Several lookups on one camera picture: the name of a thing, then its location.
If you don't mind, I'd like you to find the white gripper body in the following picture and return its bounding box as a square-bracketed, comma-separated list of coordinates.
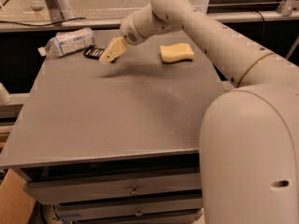
[120, 12, 149, 46]

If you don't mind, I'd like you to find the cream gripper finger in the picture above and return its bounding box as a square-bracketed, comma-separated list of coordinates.
[99, 36, 128, 63]

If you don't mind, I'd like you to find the black rxbar chocolate wrapper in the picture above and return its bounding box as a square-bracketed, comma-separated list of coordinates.
[83, 45, 105, 62]

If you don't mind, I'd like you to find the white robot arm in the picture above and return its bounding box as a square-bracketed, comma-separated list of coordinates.
[101, 0, 299, 224]

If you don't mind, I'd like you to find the blue plastic water bottle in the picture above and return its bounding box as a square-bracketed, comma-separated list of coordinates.
[37, 28, 95, 57]

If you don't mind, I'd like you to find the yellow sponge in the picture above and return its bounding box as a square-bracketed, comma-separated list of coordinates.
[160, 43, 194, 63]

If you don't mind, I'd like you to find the grey drawer cabinet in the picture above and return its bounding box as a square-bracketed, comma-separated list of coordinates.
[0, 32, 224, 224]

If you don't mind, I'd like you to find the top grey drawer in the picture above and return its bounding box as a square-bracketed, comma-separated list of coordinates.
[23, 170, 201, 204]

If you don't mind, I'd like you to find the grey drawer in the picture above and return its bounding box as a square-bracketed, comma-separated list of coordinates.
[23, 170, 201, 204]
[56, 193, 203, 221]

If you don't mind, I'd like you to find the middle grey drawer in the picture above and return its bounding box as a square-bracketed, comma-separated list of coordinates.
[56, 193, 203, 221]

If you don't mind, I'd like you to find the brown cardboard box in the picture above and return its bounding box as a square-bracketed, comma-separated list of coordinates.
[0, 170, 36, 224]

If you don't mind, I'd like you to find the grey metal rail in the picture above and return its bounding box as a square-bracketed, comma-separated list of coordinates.
[0, 10, 299, 33]

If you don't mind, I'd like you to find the black cable on rail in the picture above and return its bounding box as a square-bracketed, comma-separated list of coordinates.
[0, 16, 87, 28]

